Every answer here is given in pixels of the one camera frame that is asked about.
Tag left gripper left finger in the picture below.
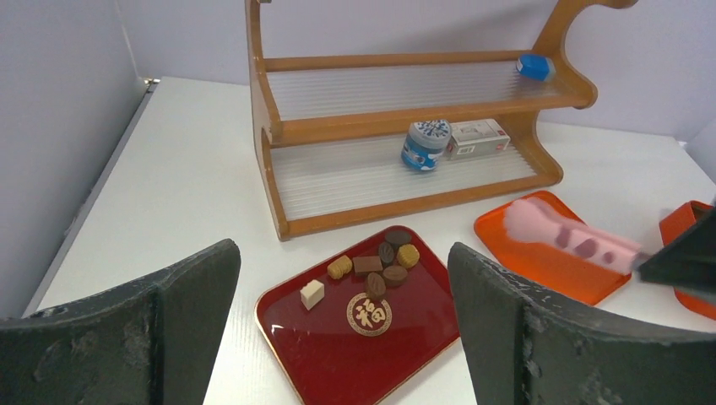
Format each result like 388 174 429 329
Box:
1 239 241 404

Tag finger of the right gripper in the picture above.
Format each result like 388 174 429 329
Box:
637 204 715 304

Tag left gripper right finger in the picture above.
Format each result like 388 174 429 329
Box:
447 242 715 404

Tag pink tongs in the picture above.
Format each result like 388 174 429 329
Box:
503 197 651 275

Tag white cube chocolate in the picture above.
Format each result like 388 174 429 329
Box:
300 279 325 311

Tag brown rectangular chocolate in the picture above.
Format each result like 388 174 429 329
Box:
352 256 384 277

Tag tan ridged chocolate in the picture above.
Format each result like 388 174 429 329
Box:
327 255 353 280

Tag orange compartment box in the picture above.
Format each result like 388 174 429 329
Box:
659 201 715 320

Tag orange box lid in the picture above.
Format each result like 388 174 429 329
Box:
474 203 631 305

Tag dark red tray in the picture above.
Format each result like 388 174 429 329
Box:
255 225 459 404

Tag white red small box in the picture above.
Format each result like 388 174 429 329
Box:
445 118 511 160

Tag blue lidded jar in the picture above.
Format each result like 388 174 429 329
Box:
400 119 452 171

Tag blue cube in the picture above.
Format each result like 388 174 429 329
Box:
516 54 556 82

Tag wooden three-tier shelf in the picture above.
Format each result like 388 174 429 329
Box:
244 0 639 242

